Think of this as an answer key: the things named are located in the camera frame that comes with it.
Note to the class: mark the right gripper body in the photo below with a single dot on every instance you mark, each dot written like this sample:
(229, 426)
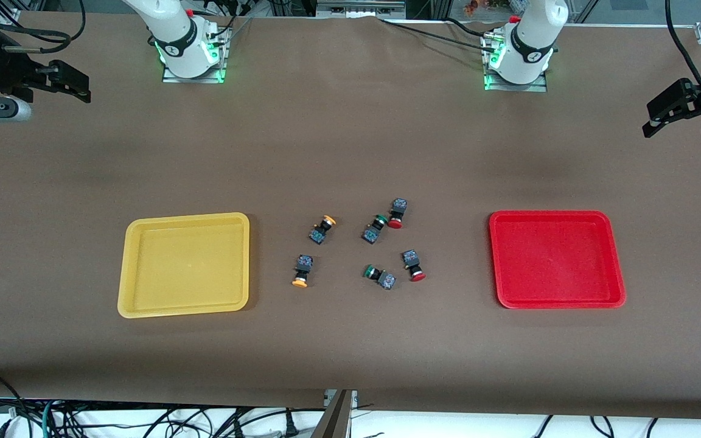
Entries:
(8, 68)

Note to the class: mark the yellow push button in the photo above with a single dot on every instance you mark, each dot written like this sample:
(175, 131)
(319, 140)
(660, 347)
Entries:
(303, 264)
(321, 230)

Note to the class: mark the red push button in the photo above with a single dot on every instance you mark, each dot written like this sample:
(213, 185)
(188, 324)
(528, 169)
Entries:
(397, 210)
(411, 258)

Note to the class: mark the red plastic tray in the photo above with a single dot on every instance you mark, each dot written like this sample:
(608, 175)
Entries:
(554, 261)

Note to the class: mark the colourful background clutter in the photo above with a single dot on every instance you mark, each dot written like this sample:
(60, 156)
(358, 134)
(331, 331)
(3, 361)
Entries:
(490, 6)

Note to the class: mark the yellow plastic tray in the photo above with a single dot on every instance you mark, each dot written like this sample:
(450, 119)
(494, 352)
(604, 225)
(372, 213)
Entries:
(186, 267)

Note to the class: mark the brown table cover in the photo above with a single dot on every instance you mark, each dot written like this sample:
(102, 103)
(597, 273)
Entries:
(350, 152)

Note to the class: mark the grey metal box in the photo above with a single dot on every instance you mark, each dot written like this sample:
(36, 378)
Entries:
(359, 8)

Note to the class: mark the green push button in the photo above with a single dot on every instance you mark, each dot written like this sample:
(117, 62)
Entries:
(372, 233)
(387, 280)

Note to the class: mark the black power plug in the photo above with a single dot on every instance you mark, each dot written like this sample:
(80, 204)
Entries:
(291, 426)

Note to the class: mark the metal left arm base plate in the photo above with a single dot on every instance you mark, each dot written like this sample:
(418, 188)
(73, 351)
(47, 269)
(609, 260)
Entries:
(542, 85)

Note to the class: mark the aluminium frame post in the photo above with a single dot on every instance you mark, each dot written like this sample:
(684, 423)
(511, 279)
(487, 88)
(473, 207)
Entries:
(333, 420)

